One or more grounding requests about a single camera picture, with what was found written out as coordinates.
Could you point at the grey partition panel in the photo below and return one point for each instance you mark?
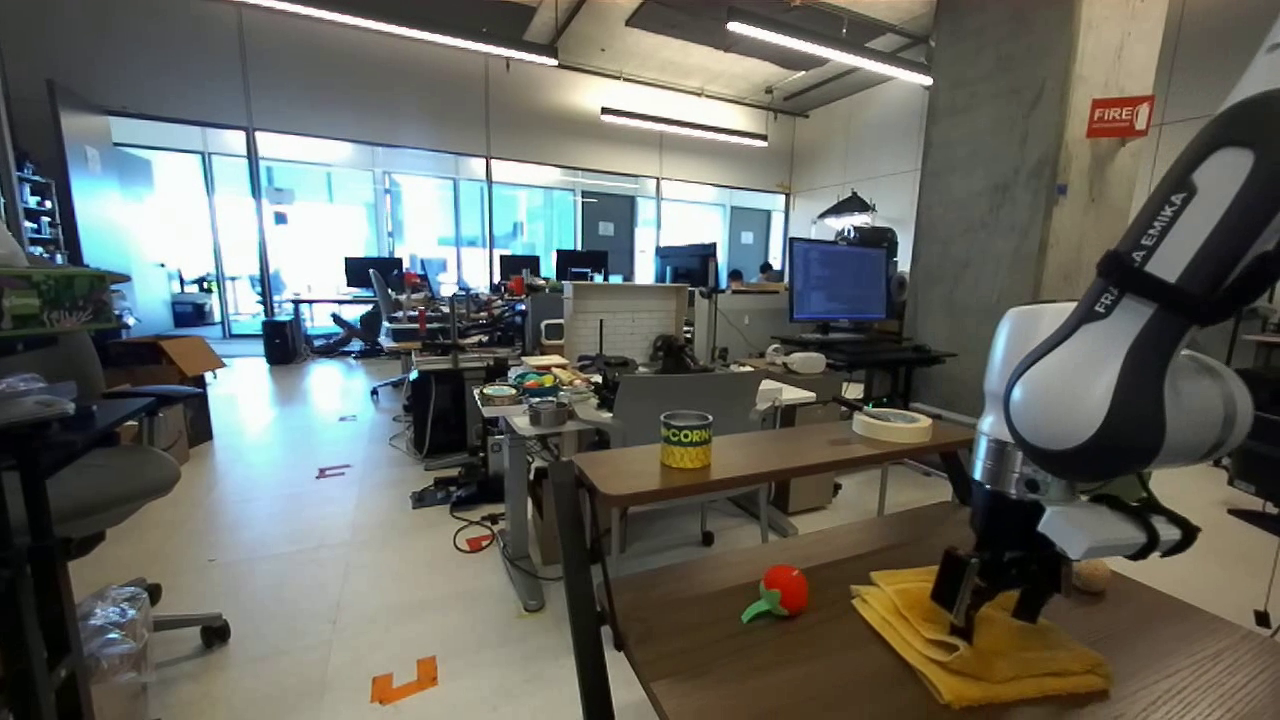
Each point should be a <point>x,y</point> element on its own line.
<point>684,399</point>

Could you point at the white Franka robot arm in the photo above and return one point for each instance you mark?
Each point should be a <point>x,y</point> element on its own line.
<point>1122,392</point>

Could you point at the red fire sign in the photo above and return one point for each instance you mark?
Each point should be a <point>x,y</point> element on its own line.
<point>1122,118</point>

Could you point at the black monitor desk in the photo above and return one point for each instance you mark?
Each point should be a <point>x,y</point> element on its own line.
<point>866,357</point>

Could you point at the large computer monitor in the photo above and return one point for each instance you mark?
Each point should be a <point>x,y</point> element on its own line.
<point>841,284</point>

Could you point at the white partition board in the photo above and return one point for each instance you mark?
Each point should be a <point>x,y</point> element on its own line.
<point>626,320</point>

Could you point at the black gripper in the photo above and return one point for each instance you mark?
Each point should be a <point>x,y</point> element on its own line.
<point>1015,533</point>

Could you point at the black slanted table leg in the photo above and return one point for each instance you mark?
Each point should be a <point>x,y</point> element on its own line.
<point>957,476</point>

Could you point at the cardboard box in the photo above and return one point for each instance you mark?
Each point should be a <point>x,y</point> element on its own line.
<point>173,387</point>

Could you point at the red toy pepper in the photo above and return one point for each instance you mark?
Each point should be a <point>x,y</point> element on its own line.
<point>785,591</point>

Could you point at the long ceiling light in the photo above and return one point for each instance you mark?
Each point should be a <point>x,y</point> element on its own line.
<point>402,32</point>
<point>684,131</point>
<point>827,53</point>

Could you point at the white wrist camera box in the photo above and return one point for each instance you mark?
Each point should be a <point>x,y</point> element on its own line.
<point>1114,529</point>

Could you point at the long wooden side table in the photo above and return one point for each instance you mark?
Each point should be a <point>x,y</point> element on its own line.
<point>785,454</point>

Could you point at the cluttered grey desk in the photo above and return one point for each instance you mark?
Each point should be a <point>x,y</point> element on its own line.
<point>523,442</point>

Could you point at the yellow terry towel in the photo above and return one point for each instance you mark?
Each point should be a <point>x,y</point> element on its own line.
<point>1015,662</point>

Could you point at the yellow green labelled tub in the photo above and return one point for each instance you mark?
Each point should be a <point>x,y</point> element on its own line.
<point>684,442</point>

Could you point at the beige masking tape roll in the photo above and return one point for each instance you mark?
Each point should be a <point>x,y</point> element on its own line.
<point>892,426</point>

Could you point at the grey office chair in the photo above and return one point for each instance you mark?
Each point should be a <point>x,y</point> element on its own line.
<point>105,486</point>

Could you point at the clear plastic bottle pack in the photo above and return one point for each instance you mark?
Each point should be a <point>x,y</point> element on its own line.
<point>114,647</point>

